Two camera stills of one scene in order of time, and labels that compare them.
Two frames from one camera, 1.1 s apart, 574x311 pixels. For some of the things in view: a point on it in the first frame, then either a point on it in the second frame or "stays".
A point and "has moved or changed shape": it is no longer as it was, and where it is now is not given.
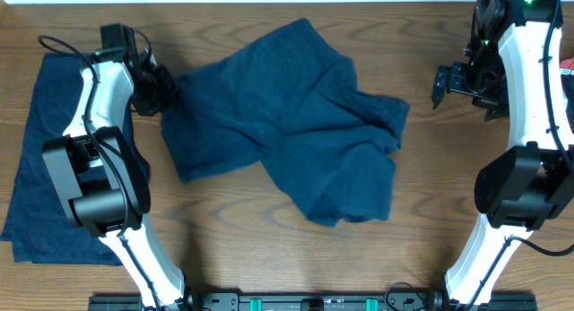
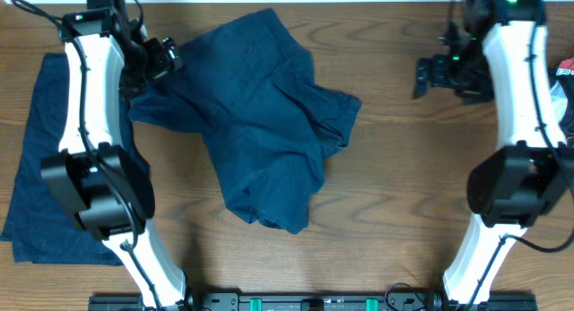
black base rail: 313,300 stays
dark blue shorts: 288,97 has moved or changed shape
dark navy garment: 37,220 stays
